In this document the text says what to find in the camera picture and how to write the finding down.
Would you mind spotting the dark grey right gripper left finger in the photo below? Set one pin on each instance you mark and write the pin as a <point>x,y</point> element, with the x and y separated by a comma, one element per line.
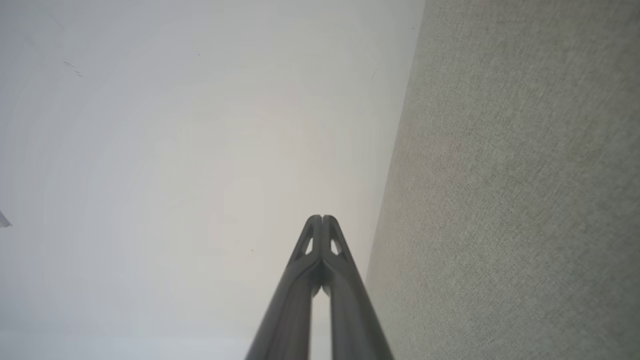
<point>292,310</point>

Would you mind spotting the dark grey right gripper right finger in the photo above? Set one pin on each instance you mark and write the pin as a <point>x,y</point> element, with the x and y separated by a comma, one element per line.
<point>350,310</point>

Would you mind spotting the grey fabric sofa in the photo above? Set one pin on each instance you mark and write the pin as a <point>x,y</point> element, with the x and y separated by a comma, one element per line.
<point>500,200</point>

